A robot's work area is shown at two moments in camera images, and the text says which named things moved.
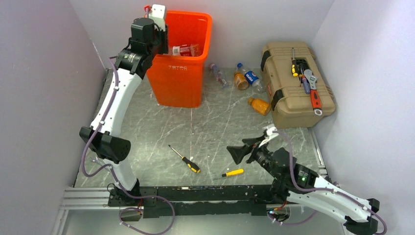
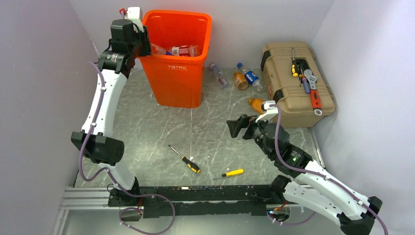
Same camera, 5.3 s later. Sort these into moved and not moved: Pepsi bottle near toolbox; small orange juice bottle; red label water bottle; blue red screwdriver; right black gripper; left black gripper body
Moved: right black gripper; left black gripper body
Not moved: small orange juice bottle; red label water bottle; Pepsi bottle near toolbox; blue red screwdriver
